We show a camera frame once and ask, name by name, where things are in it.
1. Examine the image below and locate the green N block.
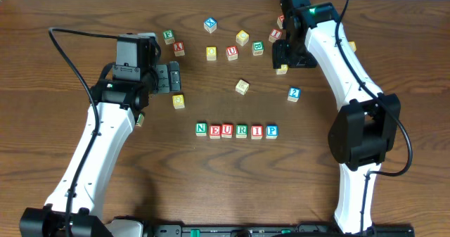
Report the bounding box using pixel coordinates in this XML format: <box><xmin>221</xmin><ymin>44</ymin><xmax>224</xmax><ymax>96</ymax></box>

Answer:
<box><xmin>195</xmin><ymin>122</ymin><xmax>207</xmax><ymax>136</ymax></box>

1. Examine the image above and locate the red H block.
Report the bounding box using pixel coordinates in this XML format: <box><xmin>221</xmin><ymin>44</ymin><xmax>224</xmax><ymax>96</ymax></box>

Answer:
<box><xmin>277</xmin><ymin>15</ymin><xmax>284</xmax><ymax>30</ymax></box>

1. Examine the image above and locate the green B block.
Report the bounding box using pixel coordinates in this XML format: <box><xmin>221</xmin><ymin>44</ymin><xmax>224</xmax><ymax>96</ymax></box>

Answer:
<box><xmin>252</xmin><ymin>41</ymin><xmax>264</xmax><ymax>56</ymax></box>

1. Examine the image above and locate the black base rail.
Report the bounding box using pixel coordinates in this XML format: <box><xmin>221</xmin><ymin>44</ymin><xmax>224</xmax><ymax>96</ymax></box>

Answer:
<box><xmin>105</xmin><ymin>224</ymin><xmax>416</xmax><ymax>237</ymax></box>

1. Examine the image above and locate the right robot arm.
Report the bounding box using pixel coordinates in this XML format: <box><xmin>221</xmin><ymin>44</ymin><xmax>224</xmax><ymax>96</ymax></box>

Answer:
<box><xmin>272</xmin><ymin>0</ymin><xmax>401</xmax><ymax>234</ymax></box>

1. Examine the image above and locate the green R block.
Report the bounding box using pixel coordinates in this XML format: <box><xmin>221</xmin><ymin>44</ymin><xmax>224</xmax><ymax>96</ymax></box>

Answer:
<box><xmin>236</xmin><ymin>124</ymin><xmax>248</xmax><ymax>139</ymax></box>

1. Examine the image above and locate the yellow block top centre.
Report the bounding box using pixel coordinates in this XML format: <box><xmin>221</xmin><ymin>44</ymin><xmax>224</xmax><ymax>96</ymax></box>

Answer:
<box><xmin>236</xmin><ymin>30</ymin><xmax>250</xmax><ymax>46</ymax></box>

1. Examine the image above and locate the blue X block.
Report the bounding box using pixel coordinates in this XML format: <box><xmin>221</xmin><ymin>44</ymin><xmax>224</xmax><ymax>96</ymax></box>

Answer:
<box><xmin>203</xmin><ymin>18</ymin><xmax>217</xmax><ymax>34</ymax></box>

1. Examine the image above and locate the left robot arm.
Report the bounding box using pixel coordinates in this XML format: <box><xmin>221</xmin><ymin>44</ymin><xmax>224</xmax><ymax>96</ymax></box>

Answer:
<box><xmin>19</xmin><ymin>32</ymin><xmax>181</xmax><ymax>236</ymax></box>

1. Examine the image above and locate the green J block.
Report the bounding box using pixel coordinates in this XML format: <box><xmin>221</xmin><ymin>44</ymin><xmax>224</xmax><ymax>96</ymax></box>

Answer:
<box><xmin>136</xmin><ymin>113</ymin><xmax>145</xmax><ymax>127</ymax></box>

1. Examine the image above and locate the red u block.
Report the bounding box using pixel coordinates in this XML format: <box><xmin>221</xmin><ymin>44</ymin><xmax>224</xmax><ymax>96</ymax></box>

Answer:
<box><xmin>221</xmin><ymin>124</ymin><xmax>233</xmax><ymax>138</ymax></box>
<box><xmin>226</xmin><ymin>46</ymin><xmax>238</xmax><ymax>61</ymax></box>

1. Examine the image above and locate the blue 2 block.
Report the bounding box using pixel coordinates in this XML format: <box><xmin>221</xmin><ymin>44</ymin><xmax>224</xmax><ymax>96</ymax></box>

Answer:
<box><xmin>288</xmin><ymin>87</ymin><xmax>301</xmax><ymax>102</ymax></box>

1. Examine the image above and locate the blue P block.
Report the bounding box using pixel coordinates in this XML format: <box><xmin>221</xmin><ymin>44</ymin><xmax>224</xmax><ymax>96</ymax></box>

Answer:
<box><xmin>266</xmin><ymin>124</ymin><xmax>278</xmax><ymax>139</ymax></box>

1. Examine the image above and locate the yellow block near left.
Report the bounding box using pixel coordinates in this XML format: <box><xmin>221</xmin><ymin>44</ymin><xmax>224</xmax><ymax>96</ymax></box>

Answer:
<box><xmin>172</xmin><ymin>94</ymin><xmax>185</xmax><ymax>109</ymax></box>

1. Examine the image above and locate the red i block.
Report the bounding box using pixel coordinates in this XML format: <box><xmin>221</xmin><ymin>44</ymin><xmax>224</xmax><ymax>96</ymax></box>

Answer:
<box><xmin>269</xmin><ymin>29</ymin><xmax>283</xmax><ymax>43</ymax></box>
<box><xmin>250</xmin><ymin>125</ymin><xmax>264</xmax><ymax>139</ymax></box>

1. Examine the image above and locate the red E block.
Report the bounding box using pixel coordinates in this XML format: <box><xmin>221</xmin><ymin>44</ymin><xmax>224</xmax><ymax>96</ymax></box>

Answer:
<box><xmin>209</xmin><ymin>125</ymin><xmax>221</xmax><ymax>139</ymax></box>

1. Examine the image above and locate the yellow B block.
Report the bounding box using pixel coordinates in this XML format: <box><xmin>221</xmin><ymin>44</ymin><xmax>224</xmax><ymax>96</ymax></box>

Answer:
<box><xmin>349</xmin><ymin>41</ymin><xmax>356</xmax><ymax>52</ymax></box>

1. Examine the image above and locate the plain K block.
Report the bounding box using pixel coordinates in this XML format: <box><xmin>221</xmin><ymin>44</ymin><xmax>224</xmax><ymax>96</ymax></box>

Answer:
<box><xmin>235</xmin><ymin>79</ymin><xmax>250</xmax><ymax>95</ymax></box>

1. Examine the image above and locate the yellow S block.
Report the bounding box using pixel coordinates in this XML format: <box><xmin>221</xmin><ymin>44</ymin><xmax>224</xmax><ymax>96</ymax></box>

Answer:
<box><xmin>276</xmin><ymin>65</ymin><xmax>288</xmax><ymax>75</ymax></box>

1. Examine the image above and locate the green F block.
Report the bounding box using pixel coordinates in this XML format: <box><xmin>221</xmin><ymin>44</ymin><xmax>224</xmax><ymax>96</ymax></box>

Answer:
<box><xmin>162</xmin><ymin>30</ymin><xmax>175</xmax><ymax>45</ymax></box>

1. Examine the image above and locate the yellow block centre left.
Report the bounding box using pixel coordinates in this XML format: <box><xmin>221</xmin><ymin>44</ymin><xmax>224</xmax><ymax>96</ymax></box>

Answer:
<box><xmin>206</xmin><ymin>46</ymin><xmax>217</xmax><ymax>61</ymax></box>

